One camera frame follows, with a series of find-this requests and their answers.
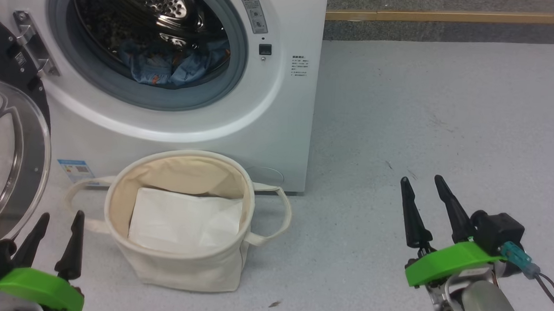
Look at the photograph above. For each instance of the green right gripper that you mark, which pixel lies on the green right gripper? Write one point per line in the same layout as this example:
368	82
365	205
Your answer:
450	263

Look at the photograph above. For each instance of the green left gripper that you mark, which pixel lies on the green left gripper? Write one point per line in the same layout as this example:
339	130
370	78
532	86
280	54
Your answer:
33	285

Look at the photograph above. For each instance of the washing machine door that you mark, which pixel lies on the washing machine door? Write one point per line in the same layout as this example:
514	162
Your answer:
24	163

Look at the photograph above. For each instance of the blue patterned garment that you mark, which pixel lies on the blue patterned garment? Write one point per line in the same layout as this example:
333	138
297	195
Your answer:
168	66

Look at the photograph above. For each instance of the cream canvas laundry basket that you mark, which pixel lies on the cream canvas laundry basket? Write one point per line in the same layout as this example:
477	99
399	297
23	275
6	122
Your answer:
192	268

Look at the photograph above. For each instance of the white front-load washing machine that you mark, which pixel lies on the white front-load washing machine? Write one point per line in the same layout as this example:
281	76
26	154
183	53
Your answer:
283	118

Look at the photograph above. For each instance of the metal door hinge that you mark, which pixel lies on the metal door hinge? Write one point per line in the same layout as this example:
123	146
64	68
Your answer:
34	44

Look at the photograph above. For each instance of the black door latch socket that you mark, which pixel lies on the black door latch socket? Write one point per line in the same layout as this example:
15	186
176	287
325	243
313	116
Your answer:
265	49

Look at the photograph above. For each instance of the perforated steel washer drum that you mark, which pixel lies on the perforated steel washer drum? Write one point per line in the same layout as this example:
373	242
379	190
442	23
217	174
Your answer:
148	9

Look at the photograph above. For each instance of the blue energy label sticker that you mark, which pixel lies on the blue energy label sticker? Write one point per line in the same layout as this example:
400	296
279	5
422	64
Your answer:
77	171

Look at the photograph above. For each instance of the white folded cloth liner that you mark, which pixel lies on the white folded cloth liner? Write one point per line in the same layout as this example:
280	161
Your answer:
180	221

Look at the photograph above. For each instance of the round white filter cover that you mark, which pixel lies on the round white filter cover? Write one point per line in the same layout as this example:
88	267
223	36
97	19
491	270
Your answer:
266	176

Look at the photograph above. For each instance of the small printed text label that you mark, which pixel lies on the small printed text label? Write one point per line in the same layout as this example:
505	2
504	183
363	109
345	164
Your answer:
299	66

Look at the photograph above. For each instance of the grey warning sticker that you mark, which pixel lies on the grey warning sticker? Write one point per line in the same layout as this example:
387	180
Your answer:
254	12

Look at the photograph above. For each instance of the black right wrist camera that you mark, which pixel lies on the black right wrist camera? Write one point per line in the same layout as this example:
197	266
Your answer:
500	230

